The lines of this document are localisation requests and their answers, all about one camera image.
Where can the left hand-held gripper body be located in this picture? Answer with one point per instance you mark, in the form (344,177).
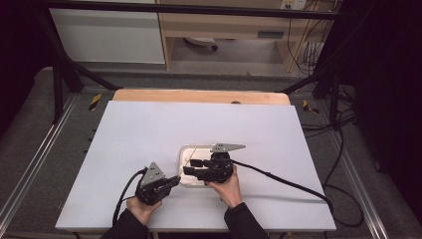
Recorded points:
(151,189)

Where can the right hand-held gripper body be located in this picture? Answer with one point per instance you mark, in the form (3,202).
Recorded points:
(217,169)

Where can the white rectangular tray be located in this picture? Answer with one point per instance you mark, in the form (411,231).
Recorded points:
(202,152)

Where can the person's left hand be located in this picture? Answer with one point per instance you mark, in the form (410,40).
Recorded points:
(142,212)

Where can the person's right hand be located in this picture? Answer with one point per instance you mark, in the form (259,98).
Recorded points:
(230,192)

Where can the wooden table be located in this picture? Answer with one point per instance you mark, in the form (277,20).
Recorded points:
(199,97)

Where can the yellow black tape marker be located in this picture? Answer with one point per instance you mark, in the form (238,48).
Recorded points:
(310,108)
(95,102)

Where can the office chair base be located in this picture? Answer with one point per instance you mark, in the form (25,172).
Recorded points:
(200,41)

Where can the black metal stand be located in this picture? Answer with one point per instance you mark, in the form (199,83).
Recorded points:
(58,93)
(333,96)

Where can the light wooden desk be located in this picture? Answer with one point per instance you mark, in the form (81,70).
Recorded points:
(215,25)

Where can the white cabinet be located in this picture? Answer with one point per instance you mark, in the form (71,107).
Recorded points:
(106,40)

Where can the white power socket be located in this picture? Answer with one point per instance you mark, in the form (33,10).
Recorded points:
(293,4)

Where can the aluminium rail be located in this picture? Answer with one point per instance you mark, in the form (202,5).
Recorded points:
(373,215)
(33,160)

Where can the black metal frame bar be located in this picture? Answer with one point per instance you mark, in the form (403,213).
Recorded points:
(199,9)

